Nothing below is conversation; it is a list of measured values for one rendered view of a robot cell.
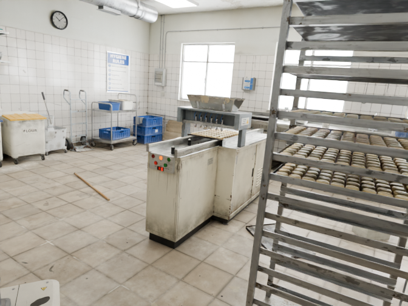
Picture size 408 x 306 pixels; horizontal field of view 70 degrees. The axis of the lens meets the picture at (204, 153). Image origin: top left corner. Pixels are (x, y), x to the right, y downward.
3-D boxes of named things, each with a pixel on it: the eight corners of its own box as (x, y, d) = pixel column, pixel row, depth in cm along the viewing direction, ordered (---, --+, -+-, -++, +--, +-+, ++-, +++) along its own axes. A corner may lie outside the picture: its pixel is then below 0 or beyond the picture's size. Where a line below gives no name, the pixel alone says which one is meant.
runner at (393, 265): (272, 234, 173) (273, 230, 172) (274, 232, 175) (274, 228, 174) (400, 272, 144) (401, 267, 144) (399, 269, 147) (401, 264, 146)
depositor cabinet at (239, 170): (221, 182, 445) (226, 128, 427) (266, 193, 412) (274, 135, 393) (172, 209, 336) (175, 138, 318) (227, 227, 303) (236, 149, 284)
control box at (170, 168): (152, 167, 251) (152, 151, 248) (174, 173, 239) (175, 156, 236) (149, 167, 248) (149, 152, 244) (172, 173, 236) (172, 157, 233)
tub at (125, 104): (118, 107, 658) (118, 98, 654) (134, 109, 642) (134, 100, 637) (107, 108, 626) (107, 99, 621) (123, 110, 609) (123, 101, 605)
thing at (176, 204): (186, 214, 328) (190, 135, 308) (212, 222, 312) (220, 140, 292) (144, 239, 268) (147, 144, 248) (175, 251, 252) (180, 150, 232)
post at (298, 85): (265, 299, 185) (305, 11, 148) (266, 297, 188) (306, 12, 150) (269, 301, 184) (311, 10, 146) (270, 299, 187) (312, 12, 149)
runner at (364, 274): (271, 248, 175) (271, 243, 174) (272, 246, 177) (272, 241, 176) (396, 288, 146) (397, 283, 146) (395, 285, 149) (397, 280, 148)
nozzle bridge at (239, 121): (191, 135, 346) (193, 105, 338) (248, 144, 312) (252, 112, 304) (175, 138, 318) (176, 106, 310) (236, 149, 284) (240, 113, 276)
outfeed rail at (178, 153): (257, 132, 404) (258, 127, 403) (260, 133, 403) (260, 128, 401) (173, 157, 232) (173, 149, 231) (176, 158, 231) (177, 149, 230)
